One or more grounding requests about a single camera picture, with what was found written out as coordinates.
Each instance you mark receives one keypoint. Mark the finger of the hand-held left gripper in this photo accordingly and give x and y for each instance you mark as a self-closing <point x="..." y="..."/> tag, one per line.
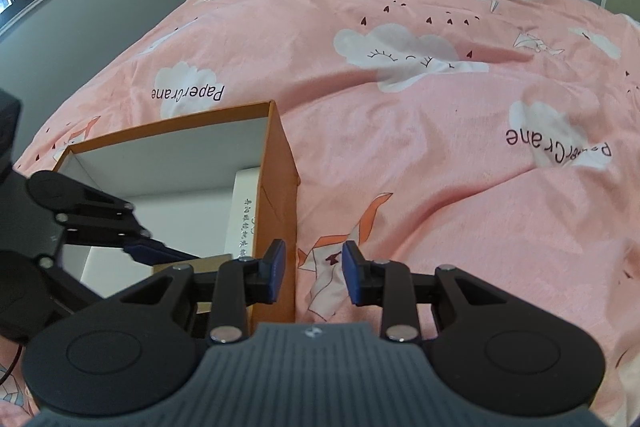
<point x="150" y="252"/>
<point x="65" y="282"/>

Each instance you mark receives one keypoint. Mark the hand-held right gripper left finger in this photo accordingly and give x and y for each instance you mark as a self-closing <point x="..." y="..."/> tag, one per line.
<point x="276" y="268"/>

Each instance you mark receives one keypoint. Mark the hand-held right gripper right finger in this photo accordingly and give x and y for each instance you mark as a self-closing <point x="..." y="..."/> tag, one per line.
<point x="351" y="273"/>

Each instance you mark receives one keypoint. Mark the tan box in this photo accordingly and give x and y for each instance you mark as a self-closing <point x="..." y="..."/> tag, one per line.
<point x="210" y="264"/>

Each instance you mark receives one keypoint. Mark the orange cardboard box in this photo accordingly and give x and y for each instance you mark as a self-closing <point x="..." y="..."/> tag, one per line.
<point x="277" y="167"/>

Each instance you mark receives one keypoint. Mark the long white box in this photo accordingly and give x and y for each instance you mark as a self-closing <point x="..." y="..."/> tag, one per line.
<point x="245" y="207"/>

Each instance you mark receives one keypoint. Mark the pink printed blanket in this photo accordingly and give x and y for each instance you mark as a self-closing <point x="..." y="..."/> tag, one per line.
<point x="400" y="157"/>

